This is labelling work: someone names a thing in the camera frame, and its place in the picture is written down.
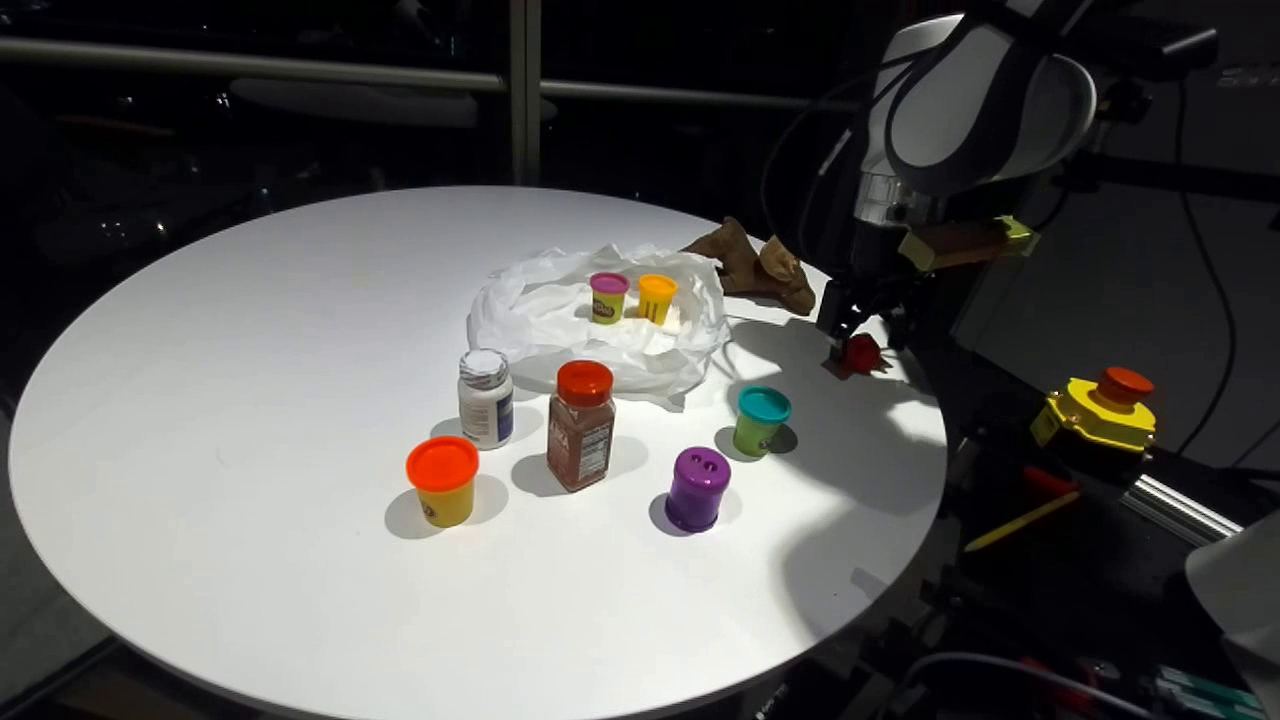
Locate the teal cup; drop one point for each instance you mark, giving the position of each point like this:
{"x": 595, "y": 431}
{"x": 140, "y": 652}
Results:
{"x": 761, "y": 416}

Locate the yellow tub orange lid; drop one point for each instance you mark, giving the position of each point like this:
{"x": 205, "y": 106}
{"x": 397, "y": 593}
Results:
{"x": 444, "y": 479}

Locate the white pill bottle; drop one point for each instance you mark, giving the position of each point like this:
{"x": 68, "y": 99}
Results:
{"x": 486, "y": 399}

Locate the yellow emergency stop button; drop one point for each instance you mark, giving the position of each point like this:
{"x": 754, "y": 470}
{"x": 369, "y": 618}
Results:
{"x": 1101, "y": 408}

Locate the aluminium profile bar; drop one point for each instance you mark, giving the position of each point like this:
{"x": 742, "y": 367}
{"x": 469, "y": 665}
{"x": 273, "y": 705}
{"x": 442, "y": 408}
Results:
{"x": 1185, "y": 504}

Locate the brown plush moose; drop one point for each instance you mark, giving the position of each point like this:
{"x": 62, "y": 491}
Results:
{"x": 761, "y": 262}

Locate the white plastic bag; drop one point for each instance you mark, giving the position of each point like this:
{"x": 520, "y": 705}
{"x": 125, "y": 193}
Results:
{"x": 562, "y": 320}

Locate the spice jar orange lid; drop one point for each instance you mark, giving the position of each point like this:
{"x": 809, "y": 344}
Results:
{"x": 581, "y": 431}

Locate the metal window post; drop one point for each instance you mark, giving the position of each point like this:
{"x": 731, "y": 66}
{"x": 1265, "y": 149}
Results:
{"x": 525, "y": 93}

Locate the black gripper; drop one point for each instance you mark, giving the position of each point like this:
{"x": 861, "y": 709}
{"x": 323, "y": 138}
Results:
{"x": 875, "y": 274}

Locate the yellow stick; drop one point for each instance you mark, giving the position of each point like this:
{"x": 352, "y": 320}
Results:
{"x": 1025, "y": 523}

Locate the purple play dough tub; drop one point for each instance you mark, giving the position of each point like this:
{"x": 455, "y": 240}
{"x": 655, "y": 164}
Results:
{"x": 698, "y": 480}

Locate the yellow tub magenta lid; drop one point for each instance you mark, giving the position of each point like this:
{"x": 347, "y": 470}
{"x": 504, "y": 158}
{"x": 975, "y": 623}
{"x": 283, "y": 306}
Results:
{"x": 610, "y": 297}

